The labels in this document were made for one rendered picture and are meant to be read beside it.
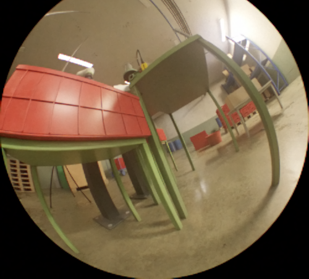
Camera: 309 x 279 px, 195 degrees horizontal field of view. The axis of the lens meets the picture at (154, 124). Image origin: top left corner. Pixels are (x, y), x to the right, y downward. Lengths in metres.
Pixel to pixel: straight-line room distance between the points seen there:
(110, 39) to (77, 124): 3.70
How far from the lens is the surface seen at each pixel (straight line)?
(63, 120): 0.25
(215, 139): 2.52
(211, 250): 0.49
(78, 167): 2.80
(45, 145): 0.26
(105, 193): 0.85
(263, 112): 0.47
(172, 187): 0.50
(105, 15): 3.75
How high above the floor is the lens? 0.46
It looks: 17 degrees up
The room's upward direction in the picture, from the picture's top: 22 degrees counter-clockwise
